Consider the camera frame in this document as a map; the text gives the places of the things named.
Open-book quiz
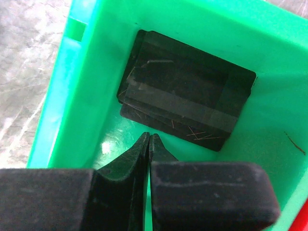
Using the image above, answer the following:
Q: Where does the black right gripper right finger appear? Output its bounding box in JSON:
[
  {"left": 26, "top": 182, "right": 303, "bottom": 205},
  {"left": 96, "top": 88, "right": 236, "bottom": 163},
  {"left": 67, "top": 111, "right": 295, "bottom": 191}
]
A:
[{"left": 149, "top": 134, "right": 281, "bottom": 231}]

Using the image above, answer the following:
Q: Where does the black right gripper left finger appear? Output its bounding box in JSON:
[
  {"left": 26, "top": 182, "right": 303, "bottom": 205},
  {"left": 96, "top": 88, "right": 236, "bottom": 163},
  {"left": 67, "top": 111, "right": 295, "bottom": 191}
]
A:
[{"left": 0, "top": 132, "right": 150, "bottom": 231}]

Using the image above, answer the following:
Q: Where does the green plastic bin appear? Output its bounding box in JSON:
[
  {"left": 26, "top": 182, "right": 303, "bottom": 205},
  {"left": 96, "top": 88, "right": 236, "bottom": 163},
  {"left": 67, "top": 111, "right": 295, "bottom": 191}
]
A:
[{"left": 27, "top": 0, "right": 308, "bottom": 231}]

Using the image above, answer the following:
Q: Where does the red middle plastic bin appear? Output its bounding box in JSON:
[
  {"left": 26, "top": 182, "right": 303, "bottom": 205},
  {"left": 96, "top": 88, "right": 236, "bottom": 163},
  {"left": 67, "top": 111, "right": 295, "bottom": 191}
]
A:
[{"left": 289, "top": 200, "right": 308, "bottom": 231}]

